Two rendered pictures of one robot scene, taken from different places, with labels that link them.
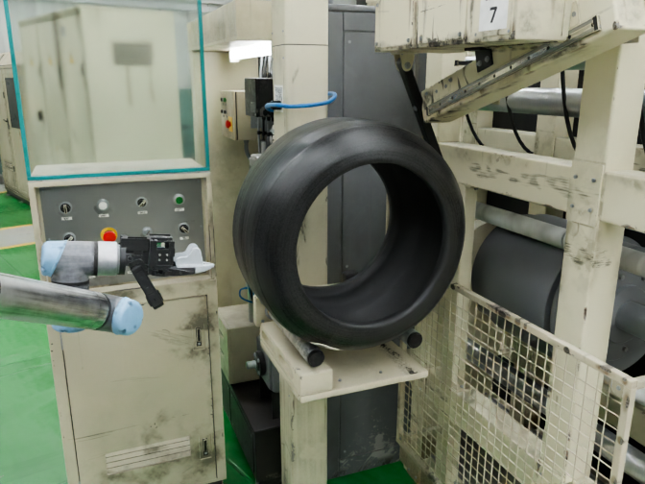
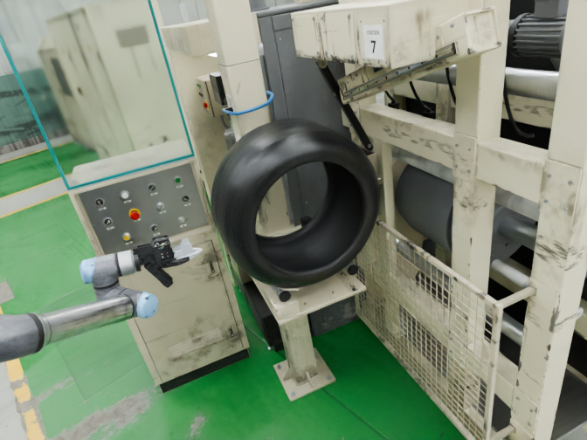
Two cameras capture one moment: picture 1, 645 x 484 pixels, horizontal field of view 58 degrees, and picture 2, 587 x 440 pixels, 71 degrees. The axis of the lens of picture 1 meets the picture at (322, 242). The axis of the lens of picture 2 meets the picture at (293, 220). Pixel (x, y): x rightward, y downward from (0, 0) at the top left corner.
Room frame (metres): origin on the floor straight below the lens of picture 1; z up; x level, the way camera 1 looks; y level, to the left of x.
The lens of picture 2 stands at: (0.14, -0.15, 1.83)
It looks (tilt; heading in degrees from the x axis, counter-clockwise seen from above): 28 degrees down; 4
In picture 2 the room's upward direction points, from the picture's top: 10 degrees counter-clockwise
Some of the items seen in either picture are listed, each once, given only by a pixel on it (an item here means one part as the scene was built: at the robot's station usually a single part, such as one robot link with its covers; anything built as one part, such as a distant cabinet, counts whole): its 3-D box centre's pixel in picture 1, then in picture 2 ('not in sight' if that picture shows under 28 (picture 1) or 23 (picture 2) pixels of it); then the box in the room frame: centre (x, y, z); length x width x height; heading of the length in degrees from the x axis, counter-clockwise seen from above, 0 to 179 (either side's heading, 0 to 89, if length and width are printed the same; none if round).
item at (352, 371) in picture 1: (339, 356); (305, 281); (1.53, -0.05, 0.80); 0.37 x 0.36 x 0.02; 112
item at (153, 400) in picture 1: (134, 338); (170, 271); (2.01, 0.70, 0.63); 0.56 x 0.41 x 1.27; 112
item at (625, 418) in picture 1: (480, 420); (406, 310); (1.44, -0.44, 0.65); 0.90 x 0.02 x 0.70; 22
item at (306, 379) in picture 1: (293, 352); (272, 285); (1.48, 0.08, 0.84); 0.36 x 0.09 x 0.06; 22
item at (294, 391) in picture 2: not in sight; (303, 371); (1.76, 0.06, 0.02); 0.27 x 0.27 x 0.04; 22
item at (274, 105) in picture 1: (300, 102); (247, 104); (1.76, 0.06, 1.50); 0.19 x 0.19 x 0.06; 22
